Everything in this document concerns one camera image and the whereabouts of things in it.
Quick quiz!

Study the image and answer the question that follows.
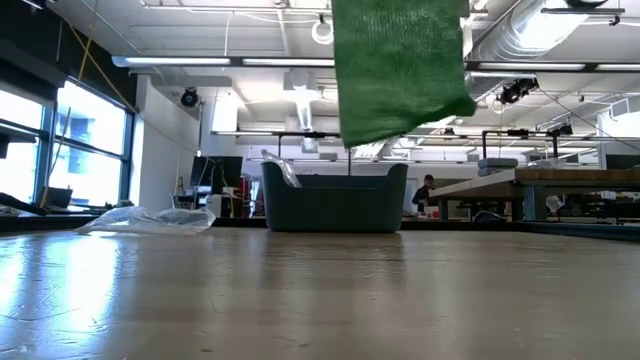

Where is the dark green mesh sheet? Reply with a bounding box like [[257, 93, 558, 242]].
[[330, 0, 477, 150]]

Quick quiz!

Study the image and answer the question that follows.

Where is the teal plastic bin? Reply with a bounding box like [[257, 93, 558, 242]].
[[260, 161, 409, 235]]

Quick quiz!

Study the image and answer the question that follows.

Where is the silver ventilation duct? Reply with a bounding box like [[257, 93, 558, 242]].
[[462, 0, 591, 101]]

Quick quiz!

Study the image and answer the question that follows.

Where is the black computer monitor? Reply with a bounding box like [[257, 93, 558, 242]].
[[604, 153, 640, 170]]

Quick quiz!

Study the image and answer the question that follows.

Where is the long ceiling light bar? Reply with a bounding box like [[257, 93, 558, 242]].
[[112, 55, 640, 73]]

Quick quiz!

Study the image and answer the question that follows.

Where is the black laptop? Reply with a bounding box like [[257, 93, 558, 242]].
[[42, 186, 74, 209]]

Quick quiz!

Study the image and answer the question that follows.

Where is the person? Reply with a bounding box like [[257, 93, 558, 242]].
[[411, 174, 436, 214]]

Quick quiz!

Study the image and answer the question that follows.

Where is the clear plastic bag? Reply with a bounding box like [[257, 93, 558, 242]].
[[74, 205, 217, 236], [260, 148, 304, 189]]

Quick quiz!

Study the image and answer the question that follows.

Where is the wooden workbench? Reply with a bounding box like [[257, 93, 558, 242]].
[[428, 167, 640, 222]]

